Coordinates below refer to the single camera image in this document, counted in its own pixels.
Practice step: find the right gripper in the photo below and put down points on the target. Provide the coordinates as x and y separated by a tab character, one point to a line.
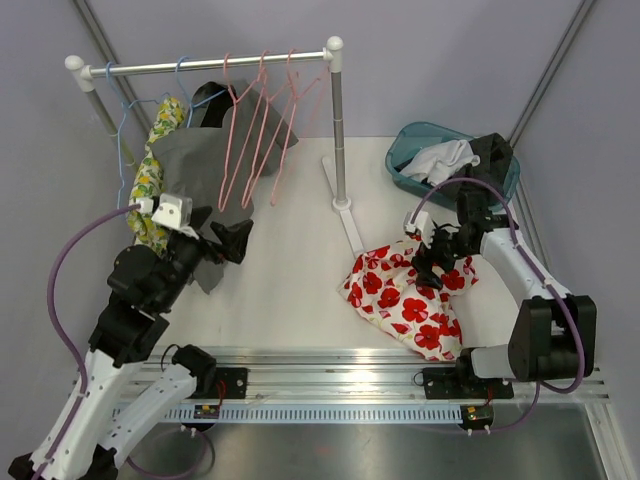
423	263

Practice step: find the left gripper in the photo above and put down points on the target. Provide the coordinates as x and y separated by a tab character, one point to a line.
234	242

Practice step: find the red floral white garment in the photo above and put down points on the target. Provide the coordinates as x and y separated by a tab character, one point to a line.
382	288

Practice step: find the grey garment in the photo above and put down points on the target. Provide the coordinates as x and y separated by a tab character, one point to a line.
192	156

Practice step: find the white skirt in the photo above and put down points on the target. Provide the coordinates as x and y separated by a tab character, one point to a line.
439	162

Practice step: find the pink hanger of dotted skirt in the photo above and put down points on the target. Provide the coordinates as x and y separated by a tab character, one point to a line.
236	99

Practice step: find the dark dotted skirt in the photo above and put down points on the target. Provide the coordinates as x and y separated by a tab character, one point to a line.
495	157

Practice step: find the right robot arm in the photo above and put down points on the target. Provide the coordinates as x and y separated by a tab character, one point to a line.
553	339

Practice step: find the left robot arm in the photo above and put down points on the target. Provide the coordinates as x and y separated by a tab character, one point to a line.
90	441

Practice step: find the lemon print garment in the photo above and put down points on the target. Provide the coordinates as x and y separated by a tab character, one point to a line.
149	178

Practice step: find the metal clothes rack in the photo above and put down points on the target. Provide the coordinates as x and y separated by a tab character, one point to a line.
332	54

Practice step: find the teal plastic bin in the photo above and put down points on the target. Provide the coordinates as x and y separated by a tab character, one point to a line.
417	135

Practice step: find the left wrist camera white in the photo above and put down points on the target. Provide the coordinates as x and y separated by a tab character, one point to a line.
169	211

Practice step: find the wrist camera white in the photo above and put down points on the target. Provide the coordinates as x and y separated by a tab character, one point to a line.
169	211
419	224

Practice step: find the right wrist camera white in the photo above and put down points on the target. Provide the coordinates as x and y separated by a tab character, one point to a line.
419	224

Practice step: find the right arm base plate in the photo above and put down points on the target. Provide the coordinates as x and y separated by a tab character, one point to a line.
446	384

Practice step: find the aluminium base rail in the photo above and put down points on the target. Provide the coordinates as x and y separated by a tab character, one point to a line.
338	375

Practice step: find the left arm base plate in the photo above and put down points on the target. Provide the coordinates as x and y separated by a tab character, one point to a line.
229	383

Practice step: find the slotted cable duct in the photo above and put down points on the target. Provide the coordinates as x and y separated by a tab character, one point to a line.
316	414

